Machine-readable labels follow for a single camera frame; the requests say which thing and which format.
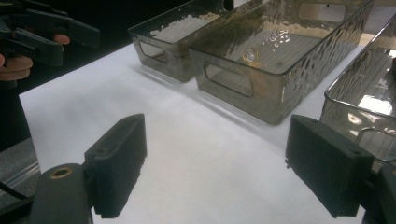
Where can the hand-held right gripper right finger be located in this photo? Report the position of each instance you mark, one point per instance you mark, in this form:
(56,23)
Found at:
(327,165)

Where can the smoky clear plastic bin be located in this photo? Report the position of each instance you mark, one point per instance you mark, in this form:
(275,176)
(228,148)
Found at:
(264,84)
(174,40)
(367,99)

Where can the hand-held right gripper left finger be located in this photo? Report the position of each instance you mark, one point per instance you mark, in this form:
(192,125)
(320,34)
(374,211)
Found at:
(120,161)

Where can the metal floor rail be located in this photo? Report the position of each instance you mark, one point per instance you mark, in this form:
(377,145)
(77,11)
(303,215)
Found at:
(18,174)

